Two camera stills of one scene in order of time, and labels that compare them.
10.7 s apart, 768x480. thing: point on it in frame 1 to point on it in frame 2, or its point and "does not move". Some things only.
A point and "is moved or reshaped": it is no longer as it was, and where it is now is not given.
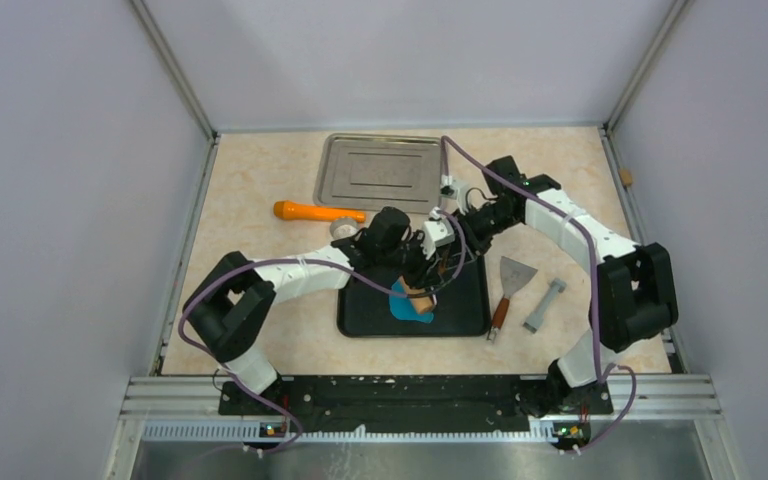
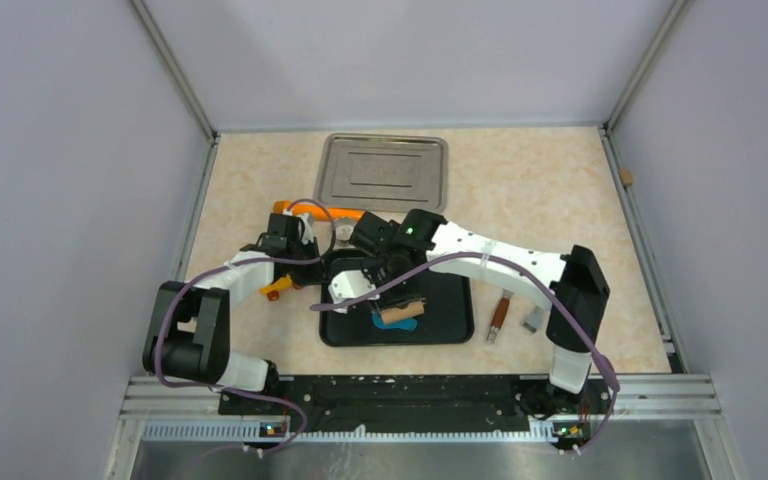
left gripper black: [426, 274] to [314, 275]
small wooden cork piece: [626, 176] does not move
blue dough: [403, 308] to [407, 324]
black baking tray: [462, 309] is moved or reshaped
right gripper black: [481, 246] to [388, 300]
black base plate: [415, 405] does not move
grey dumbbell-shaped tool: [535, 317] does not move
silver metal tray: [376, 171] does not move
